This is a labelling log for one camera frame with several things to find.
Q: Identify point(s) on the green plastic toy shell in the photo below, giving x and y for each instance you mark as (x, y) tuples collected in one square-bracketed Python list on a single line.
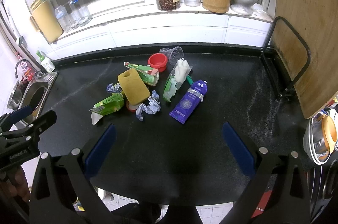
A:
[(170, 88)]

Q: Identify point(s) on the red jar lid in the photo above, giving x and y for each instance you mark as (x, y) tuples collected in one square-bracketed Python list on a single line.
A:
[(131, 108)]

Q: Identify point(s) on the chrome faucet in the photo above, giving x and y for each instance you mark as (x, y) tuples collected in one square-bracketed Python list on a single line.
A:
[(38, 73)]

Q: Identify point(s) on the clear drinking glass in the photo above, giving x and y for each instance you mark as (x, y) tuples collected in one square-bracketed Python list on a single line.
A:
[(80, 10), (63, 18)]

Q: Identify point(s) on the round wooden cutting board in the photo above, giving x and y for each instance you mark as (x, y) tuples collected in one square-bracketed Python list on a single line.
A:
[(316, 23)]

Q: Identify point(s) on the red silicone cup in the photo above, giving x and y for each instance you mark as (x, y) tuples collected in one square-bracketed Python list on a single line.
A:
[(158, 61)]

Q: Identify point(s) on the pill blister pack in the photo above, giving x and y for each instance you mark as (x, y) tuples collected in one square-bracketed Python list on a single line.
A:
[(172, 73)]

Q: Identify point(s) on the red snack bag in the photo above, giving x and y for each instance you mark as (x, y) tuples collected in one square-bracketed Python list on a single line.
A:
[(27, 70)]

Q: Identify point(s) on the person's left hand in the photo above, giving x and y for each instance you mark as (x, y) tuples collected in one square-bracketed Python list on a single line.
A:
[(16, 185)]

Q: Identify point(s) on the purple tube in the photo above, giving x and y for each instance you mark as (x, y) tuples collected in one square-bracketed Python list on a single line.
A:
[(189, 101)]

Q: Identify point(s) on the white crumpled tissue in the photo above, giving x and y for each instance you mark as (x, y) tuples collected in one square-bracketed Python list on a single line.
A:
[(181, 70)]

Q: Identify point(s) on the clear plastic cup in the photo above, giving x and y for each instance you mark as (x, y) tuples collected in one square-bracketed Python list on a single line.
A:
[(173, 54)]

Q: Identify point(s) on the green pump soap bottle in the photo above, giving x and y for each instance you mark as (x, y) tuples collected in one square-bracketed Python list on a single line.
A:
[(46, 62)]

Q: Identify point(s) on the steel sink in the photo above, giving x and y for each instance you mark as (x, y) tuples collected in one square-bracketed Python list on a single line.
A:
[(34, 95)]

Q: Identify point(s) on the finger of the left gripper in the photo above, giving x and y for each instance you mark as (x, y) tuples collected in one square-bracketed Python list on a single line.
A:
[(10, 119), (36, 128)]

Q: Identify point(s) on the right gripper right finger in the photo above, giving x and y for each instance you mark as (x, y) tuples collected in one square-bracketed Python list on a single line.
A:
[(277, 191)]

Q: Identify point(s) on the clear drinking glass left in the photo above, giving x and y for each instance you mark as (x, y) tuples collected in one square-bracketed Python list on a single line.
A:
[(63, 18)]

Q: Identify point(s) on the green crushed carton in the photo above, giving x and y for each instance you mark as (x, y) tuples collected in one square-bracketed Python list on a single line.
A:
[(111, 104)]

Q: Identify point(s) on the blue white paper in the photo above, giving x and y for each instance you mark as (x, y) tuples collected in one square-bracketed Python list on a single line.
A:
[(152, 108)]

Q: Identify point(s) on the yellow plastic pitcher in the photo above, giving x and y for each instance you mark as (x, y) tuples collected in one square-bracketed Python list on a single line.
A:
[(43, 19)]

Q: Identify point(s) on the green patrick paper carton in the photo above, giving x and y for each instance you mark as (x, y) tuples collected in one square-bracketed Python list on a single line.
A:
[(149, 75)]

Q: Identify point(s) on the small crumpled blue wrapper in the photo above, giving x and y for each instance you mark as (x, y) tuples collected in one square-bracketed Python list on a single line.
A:
[(114, 88)]

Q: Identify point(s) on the yellow sponge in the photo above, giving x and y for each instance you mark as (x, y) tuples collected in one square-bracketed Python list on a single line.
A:
[(133, 87)]

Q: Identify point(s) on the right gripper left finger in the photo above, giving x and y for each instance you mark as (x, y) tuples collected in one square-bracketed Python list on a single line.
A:
[(62, 192)]

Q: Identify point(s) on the black metal board rack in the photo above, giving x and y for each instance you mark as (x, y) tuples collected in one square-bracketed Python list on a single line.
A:
[(286, 56)]

